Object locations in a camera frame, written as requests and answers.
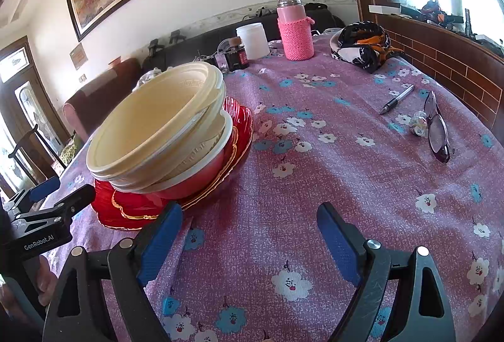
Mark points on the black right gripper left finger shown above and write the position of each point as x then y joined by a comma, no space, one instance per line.
78,309

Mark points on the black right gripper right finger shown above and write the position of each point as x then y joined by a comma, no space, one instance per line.
421,309

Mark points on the red bowl white rim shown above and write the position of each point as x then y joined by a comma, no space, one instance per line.
199,175

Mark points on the cream plastic bowl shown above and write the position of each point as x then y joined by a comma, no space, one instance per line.
155,114

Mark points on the cream bowl with tab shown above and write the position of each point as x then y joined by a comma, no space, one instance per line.
191,149

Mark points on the person's left hand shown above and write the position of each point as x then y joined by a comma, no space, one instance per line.
46,282

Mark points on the wooden chair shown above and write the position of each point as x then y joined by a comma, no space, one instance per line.
31,161

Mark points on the small red scalloped plate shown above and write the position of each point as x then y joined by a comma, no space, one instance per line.
138,207

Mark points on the purple floral tablecloth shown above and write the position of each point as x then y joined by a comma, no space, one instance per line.
252,262

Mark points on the dark red armchair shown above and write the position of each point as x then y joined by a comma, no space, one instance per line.
89,106

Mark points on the dark purple eyeglasses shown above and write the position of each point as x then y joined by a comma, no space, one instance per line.
437,133

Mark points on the crystal glass ball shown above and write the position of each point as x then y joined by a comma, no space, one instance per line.
418,124

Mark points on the silver pen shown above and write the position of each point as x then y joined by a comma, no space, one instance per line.
390,105

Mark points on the white crumpled cloth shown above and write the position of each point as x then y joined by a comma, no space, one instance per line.
149,75

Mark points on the brown wooden window ledge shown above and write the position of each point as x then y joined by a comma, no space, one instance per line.
471,72

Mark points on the pink thermos knitted sleeve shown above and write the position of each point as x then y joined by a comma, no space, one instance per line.
295,30

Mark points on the white plastic jar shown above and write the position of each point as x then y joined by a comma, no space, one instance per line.
254,39

